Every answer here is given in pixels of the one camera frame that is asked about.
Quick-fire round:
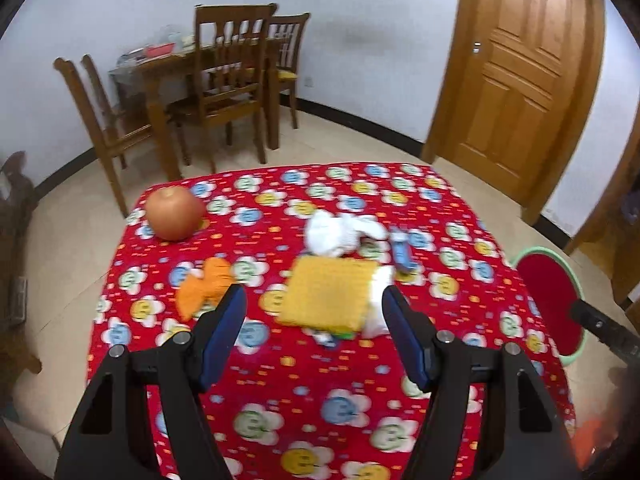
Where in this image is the wooden chair with cushion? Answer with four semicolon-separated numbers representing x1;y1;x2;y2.
267;12;312;131

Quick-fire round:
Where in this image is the wooden panel door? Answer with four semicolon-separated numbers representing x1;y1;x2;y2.
452;0;583;206

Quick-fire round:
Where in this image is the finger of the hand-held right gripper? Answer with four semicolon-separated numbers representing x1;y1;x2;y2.
570;299;640;363

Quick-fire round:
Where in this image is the wooden slat-back chair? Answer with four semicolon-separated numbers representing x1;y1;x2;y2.
167;3;278;173

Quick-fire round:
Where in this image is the white knotted sock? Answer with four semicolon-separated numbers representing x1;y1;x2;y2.
305;210;388;260

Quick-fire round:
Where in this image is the orange plastic stool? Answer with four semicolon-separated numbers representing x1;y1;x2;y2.
570;417;616;468

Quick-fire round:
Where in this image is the green bin with red liner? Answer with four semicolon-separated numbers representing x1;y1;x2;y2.
510;246;588;368

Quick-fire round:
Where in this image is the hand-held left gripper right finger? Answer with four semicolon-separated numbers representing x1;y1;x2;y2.
381;285;583;480

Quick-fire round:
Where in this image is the wooden dining table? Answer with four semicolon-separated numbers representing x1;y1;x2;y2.
110;37;281;181

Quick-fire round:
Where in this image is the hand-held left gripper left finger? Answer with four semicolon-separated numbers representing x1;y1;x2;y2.
54;284;248;480

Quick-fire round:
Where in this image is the wooden side-on chair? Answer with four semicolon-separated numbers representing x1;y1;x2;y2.
54;54;173;218

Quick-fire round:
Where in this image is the blue wrapper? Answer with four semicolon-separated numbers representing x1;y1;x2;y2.
390;227;418;275

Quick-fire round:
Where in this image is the dark wooden furniture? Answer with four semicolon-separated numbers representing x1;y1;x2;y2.
0;152;43;376

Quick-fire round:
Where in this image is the red smiley flower blanket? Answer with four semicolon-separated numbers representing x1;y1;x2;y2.
86;161;576;480

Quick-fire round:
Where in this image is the reddish apple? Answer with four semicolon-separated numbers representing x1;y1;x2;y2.
145;186;206;242

